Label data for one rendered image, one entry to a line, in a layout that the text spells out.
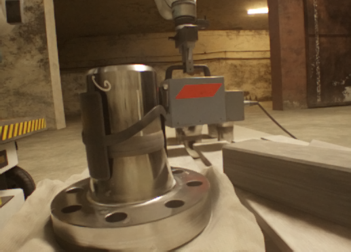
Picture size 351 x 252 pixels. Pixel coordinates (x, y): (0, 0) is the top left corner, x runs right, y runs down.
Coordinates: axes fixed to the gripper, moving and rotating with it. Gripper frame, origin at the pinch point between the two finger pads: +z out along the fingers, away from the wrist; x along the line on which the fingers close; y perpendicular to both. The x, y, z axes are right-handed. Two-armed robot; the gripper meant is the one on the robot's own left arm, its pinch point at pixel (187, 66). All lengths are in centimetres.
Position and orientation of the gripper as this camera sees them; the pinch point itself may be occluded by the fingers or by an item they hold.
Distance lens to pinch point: 90.4
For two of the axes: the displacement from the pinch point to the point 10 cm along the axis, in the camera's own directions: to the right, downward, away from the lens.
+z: 0.7, 9.9, 1.2
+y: -9.5, 1.0, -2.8
